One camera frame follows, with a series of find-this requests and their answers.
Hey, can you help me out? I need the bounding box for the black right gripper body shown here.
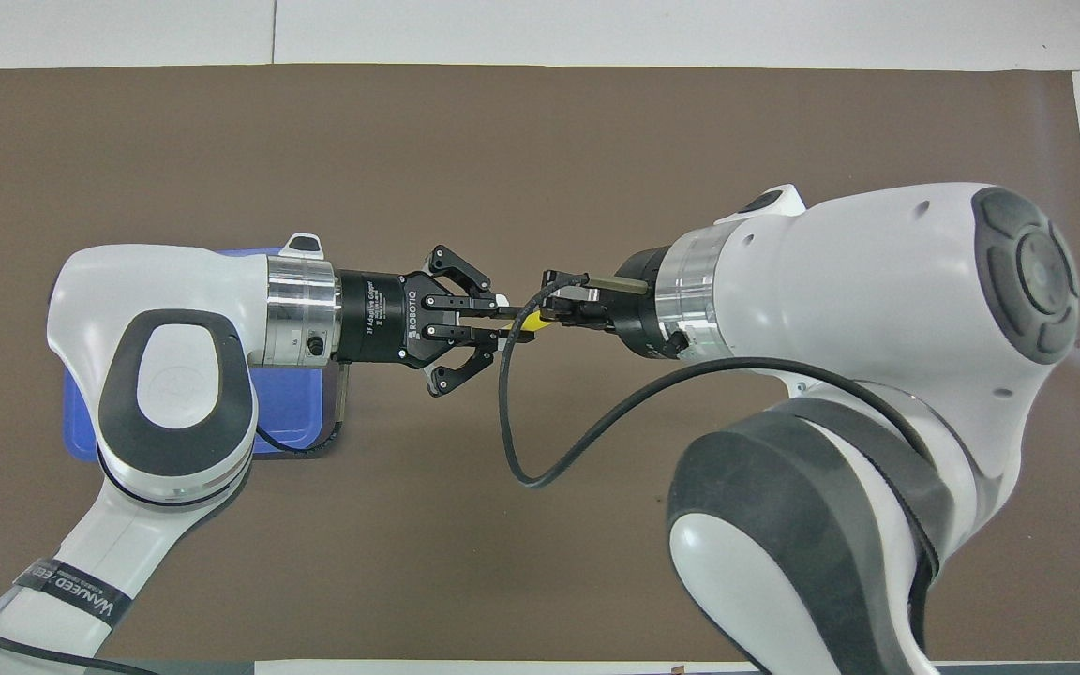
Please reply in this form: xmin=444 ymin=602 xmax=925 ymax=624
xmin=608 ymin=246 xmax=693 ymax=363

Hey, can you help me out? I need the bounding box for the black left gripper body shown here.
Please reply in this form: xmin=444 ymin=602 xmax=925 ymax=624
xmin=334 ymin=268 xmax=454 ymax=368

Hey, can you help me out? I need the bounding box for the blue plastic tray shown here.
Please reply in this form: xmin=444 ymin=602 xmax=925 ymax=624
xmin=64 ymin=247 xmax=330 ymax=463

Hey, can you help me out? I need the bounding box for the brown table mat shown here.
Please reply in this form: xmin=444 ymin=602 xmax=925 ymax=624
xmin=0 ymin=64 xmax=1080 ymax=663

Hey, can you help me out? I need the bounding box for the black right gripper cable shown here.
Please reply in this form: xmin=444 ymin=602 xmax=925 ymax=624
xmin=499 ymin=272 xmax=939 ymax=488

